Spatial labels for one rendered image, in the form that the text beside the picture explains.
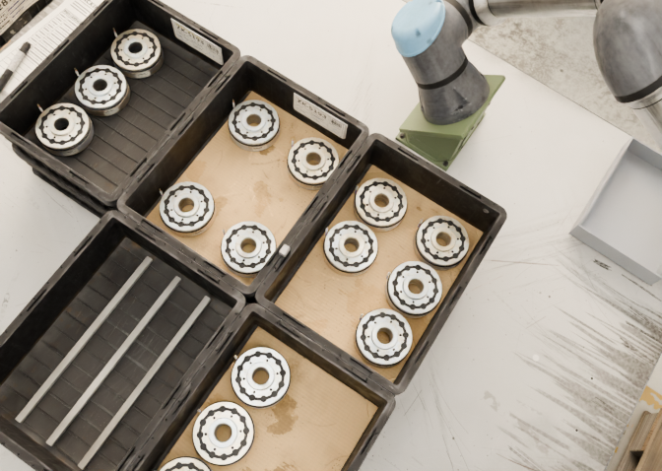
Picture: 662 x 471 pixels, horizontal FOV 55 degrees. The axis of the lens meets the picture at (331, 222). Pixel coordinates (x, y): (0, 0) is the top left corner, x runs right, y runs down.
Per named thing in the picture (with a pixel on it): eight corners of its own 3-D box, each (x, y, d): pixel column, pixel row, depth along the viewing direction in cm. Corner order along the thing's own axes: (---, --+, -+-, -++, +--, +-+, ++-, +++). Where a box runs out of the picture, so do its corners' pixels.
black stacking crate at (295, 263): (365, 158, 134) (373, 131, 123) (490, 234, 129) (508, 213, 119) (255, 313, 120) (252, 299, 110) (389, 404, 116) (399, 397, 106)
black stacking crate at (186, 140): (248, 86, 138) (245, 54, 127) (364, 157, 134) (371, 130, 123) (128, 229, 125) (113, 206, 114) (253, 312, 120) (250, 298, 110)
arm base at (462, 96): (442, 77, 148) (426, 42, 142) (501, 76, 137) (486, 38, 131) (412, 123, 142) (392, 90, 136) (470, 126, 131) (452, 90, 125)
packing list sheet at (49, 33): (78, -19, 158) (77, -20, 157) (151, 29, 154) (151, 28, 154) (-23, 73, 147) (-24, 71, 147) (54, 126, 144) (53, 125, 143)
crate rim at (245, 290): (245, 58, 129) (244, 51, 127) (371, 134, 125) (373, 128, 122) (114, 210, 116) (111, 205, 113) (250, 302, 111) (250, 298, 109)
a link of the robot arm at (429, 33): (401, 81, 137) (372, 29, 128) (439, 39, 140) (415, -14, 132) (441, 88, 128) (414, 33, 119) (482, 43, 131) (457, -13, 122)
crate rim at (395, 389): (371, 134, 125) (373, 128, 122) (506, 216, 120) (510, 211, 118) (251, 302, 111) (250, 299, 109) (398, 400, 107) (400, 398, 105)
